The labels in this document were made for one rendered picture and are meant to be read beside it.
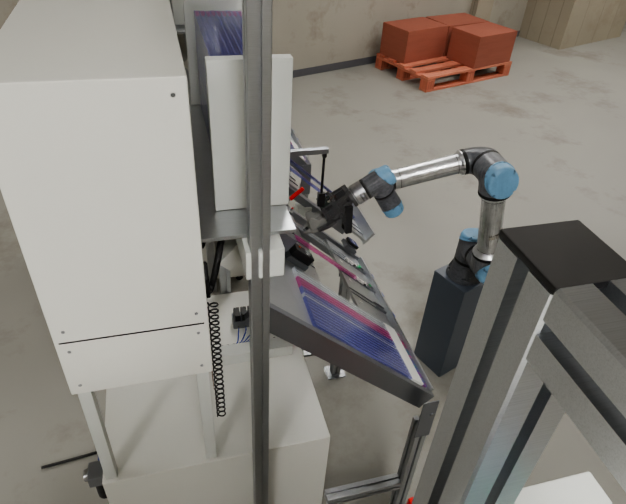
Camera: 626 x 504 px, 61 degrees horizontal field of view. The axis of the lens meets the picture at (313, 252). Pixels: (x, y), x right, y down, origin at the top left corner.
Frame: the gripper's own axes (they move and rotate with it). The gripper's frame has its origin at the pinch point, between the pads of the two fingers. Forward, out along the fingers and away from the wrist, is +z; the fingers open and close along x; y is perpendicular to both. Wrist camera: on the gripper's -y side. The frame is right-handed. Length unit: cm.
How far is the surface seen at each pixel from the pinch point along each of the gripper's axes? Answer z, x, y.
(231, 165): -3, 49, 63
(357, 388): 26, 0, -96
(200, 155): 7, 23, 57
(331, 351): 5, 60, 10
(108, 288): 31, 60, 61
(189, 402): 57, 38, -3
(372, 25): -138, -447, -149
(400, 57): -142, -402, -177
